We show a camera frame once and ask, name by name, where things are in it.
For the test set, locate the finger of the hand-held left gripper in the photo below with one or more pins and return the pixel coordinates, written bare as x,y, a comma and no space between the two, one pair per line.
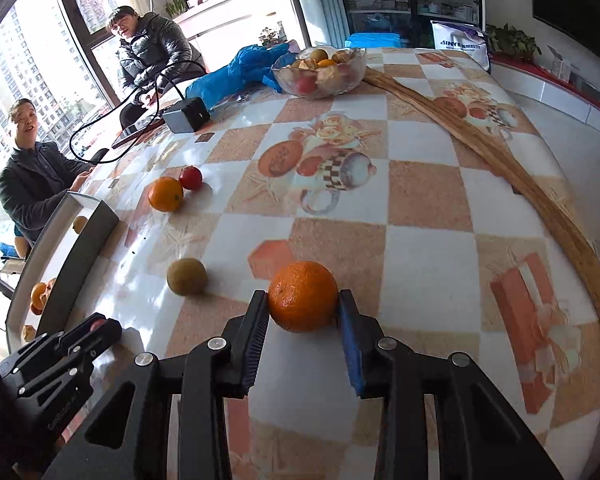
80,355
50,342

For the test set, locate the blue plastic crate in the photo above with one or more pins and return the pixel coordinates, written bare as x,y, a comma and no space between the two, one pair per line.
375,40

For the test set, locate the grey blue curtain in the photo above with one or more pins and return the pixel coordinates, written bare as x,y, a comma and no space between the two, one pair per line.
325,0

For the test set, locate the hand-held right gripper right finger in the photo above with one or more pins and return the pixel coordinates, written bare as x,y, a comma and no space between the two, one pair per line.
350,355

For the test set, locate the phone in red case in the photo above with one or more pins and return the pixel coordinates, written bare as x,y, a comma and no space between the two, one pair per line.
135,132

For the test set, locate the white carton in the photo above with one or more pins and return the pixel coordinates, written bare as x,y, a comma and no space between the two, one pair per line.
560,62

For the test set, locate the glass bowl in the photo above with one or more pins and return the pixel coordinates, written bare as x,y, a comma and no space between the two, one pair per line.
352,77

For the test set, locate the green potted plant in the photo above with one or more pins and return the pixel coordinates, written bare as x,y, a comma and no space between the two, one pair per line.
512,42

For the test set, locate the large bumpy orange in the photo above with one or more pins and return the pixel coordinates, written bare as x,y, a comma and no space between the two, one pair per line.
302,295

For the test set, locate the blue plastic bag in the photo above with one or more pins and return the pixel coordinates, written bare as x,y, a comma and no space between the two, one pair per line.
230,75

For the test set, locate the white printed bag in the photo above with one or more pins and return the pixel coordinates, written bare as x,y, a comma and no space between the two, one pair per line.
460,42

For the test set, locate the white television stand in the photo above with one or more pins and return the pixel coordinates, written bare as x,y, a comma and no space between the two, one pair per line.
545,90

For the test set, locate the windowsill plant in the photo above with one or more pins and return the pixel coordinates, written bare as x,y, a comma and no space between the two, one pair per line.
176,7

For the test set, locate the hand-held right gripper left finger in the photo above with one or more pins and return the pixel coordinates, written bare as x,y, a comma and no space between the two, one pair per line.
250,340

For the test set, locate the long wooden board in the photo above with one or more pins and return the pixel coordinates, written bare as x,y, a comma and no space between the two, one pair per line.
530,180

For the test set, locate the grey power adapter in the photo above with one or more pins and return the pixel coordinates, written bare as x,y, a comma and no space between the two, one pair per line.
185,116

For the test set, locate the shallow white box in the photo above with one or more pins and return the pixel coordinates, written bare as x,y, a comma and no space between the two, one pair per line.
75,270

